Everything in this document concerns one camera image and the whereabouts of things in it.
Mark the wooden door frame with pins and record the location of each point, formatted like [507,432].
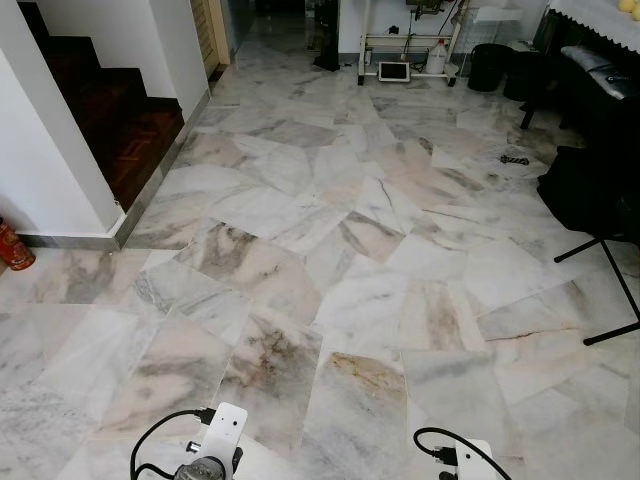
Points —
[208,35]

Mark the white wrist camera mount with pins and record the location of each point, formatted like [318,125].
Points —
[225,425]
[475,462]

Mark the white metal shelf rack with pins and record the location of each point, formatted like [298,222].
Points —
[405,41]

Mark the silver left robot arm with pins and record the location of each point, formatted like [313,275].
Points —
[205,470]

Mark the black round bin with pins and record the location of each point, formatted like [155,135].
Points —
[488,68]

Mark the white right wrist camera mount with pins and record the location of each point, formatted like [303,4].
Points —
[475,462]

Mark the black round stool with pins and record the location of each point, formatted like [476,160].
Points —
[522,75]

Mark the yellow fruit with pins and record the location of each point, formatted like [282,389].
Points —
[630,8]

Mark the white tablet device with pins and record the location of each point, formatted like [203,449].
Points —
[394,72]

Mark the black upright object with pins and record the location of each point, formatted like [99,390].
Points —
[327,45]

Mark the white lace tablecloth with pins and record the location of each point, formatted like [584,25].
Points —
[600,22]

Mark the clear plastic jug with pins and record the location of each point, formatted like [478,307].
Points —
[437,60]

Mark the black draped folding stand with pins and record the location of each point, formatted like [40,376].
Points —
[590,195]

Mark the dark wooden staircase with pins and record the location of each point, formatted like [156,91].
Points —
[130,130]

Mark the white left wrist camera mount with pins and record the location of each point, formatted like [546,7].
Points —
[225,425]

